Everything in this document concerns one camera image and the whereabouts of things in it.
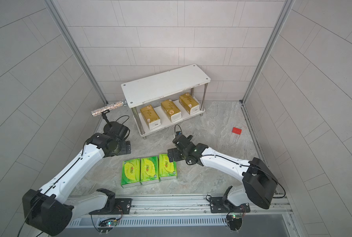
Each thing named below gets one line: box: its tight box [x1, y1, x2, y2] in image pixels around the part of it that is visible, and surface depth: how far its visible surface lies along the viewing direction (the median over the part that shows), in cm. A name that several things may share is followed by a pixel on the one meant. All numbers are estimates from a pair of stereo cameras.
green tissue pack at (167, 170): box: [158, 153, 178, 181], surface depth 79 cm
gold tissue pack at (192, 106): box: [178, 92, 201, 116], surface depth 104 cm
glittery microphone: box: [90, 98, 128, 117], surface depth 88 cm
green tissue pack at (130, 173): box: [120, 158, 141, 189], surface depth 77 cm
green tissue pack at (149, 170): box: [140, 156, 160, 186], surface depth 79 cm
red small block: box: [231, 126, 243, 135], surface depth 101 cm
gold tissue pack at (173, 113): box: [160, 99, 182, 123], surface depth 98 cm
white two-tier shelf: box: [121, 64, 212, 140], surface depth 85 cm
